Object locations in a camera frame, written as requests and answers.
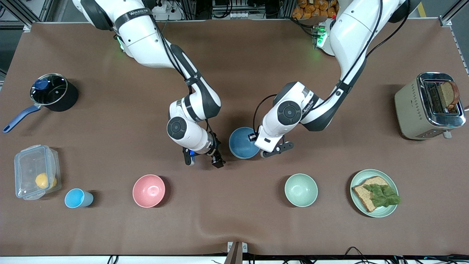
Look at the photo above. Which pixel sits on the toasted bread slice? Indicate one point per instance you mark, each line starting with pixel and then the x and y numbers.
pixel 449 94

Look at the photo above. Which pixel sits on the bag of orange buns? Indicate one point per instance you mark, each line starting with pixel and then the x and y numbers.
pixel 311 9

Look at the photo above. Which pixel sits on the brown bread slice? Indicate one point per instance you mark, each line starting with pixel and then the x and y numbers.
pixel 364 198

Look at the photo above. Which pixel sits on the green lettuce leaf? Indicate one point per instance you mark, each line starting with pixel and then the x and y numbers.
pixel 383 196

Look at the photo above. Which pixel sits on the pale mint green bowl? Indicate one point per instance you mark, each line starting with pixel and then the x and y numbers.
pixel 301 190

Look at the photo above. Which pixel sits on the small white power strip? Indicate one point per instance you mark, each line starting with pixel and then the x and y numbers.
pixel 239 14

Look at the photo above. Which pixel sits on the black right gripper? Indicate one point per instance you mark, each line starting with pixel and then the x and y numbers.
pixel 215 151

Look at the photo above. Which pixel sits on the clear plastic lidded container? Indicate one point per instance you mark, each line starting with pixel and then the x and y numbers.
pixel 27 165

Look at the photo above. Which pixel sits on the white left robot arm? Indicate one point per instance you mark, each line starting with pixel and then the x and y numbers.
pixel 351 33

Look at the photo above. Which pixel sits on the beige chrome toaster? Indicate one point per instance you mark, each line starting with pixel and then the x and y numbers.
pixel 410 110

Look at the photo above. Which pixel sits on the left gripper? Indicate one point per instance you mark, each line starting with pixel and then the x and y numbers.
pixel 252 137

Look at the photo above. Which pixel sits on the light blue cup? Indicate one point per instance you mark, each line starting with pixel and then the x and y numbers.
pixel 75 198

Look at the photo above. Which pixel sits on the yellow fruit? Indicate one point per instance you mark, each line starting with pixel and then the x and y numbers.
pixel 42 180

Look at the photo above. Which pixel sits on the metal table clamp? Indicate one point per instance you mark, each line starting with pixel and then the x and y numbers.
pixel 236 251

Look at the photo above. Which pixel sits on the blue bowl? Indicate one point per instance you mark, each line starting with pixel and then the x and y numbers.
pixel 242 145

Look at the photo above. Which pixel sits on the pink bowl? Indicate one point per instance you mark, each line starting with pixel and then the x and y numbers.
pixel 148 191

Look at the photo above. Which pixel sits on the glass lid with blue knob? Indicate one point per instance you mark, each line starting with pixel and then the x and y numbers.
pixel 51 90

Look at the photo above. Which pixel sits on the green plate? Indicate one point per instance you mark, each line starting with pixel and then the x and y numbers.
pixel 377 212

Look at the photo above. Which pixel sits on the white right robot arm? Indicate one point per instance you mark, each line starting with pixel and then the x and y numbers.
pixel 146 40

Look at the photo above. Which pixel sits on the brown table cloth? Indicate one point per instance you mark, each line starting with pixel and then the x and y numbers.
pixel 234 220

